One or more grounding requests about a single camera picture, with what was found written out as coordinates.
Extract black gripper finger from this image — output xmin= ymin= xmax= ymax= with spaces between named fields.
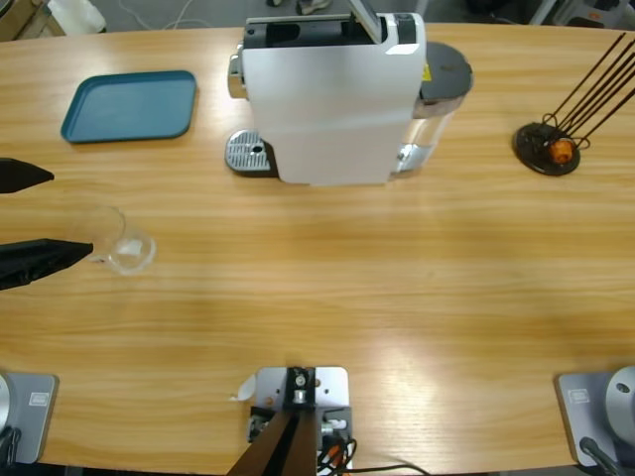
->
xmin=0 ymin=158 xmax=56 ymax=195
xmin=0 ymin=238 xmax=95 ymax=292

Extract clear glass cup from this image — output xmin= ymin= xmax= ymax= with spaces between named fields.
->
xmin=65 ymin=205 xmax=158 ymax=277

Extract grey coffee machine lid lever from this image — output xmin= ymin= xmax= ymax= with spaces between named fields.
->
xmin=345 ymin=0 xmax=392 ymax=45

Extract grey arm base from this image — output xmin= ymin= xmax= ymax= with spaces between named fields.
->
xmin=0 ymin=371 xmax=60 ymax=465
xmin=554 ymin=365 xmax=635 ymax=468

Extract white capsule coffee machine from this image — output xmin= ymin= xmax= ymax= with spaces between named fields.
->
xmin=227 ymin=13 xmax=429 ymax=188

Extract orange coffee capsule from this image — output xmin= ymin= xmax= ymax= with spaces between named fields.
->
xmin=548 ymin=139 xmax=575 ymax=164

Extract teal plastic tray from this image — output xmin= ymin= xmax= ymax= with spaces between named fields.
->
xmin=59 ymin=69 xmax=199 ymax=146

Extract cardboard box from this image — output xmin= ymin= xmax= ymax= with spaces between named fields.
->
xmin=0 ymin=0 xmax=46 ymax=44

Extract white plastic bag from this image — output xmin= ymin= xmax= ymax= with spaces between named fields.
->
xmin=47 ymin=0 xmax=108 ymax=36

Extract metal drip tray grate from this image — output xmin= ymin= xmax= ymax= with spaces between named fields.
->
xmin=225 ymin=128 xmax=279 ymax=179

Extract white tape tab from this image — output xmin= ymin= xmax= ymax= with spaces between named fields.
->
xmin=227 ymin=374 xmax=258 ymax=403

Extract white mounting block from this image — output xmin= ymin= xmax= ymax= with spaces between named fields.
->
xmin=246 ymin=365 xmax=354 ymax=472

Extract clear water tank dark lid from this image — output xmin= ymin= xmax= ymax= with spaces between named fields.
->
xmin=396 ymin=42 xmax=475 ymax=175

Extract black capsule stand with rods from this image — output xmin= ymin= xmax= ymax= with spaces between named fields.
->
xmin=512 ymin=32 xmax=635 ymax=178

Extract black and orange device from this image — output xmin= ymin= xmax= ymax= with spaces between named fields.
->
xmin=565 ymin=9 xmax=609 ymax=29

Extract black base cable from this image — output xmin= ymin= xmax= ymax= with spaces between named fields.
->
xmin=0 ymin=425 xmax=24 ymax=467
xmin=577 ymin=435 xmax=621 ymax=476

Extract white floor cable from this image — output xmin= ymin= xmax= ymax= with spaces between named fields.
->
xmin=118 ymin=0 xmax=219 ymax=32

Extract dark camera post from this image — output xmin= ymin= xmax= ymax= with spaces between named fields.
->
xmin=231 ymin=366 xmax=318 ymax=476

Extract black cable with orange plug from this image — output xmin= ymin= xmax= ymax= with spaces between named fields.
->
xmin=317 ymin=435 xmax=431 ymax=476

